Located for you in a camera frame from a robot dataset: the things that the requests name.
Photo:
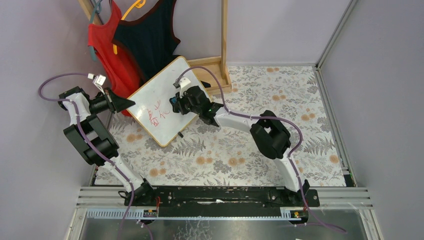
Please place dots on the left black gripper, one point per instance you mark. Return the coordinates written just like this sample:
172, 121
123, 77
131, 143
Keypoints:
110, 102

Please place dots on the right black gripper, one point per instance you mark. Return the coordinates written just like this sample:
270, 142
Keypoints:
178, 105

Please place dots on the blue whiteboard eraser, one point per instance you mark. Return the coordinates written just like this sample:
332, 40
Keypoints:
173, 101

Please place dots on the yellow framed whiteboard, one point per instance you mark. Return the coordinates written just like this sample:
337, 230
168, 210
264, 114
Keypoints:
153, 109

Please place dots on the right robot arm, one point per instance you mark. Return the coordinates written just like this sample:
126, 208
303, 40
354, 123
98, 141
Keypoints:
271, 137

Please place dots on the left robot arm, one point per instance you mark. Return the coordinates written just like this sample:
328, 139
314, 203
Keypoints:
93, 141

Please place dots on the red tank top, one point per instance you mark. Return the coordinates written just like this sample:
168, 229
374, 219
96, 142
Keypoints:
120, 68

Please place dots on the wooden clothes rack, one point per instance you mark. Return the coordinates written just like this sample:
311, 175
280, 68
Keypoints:
216, 64

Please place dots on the floral table mat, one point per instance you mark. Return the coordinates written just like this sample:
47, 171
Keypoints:
210, 156

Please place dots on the navy tank top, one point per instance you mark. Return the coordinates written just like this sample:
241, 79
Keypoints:
149, 41

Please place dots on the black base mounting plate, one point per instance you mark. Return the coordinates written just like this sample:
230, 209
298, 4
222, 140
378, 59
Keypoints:
219, 201

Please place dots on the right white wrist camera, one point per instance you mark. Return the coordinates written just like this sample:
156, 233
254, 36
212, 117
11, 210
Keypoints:
182, 83

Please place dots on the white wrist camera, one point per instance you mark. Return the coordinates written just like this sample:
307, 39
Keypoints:
97, 80
182, 83

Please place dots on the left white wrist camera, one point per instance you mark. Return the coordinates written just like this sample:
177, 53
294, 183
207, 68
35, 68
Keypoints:
97, 80

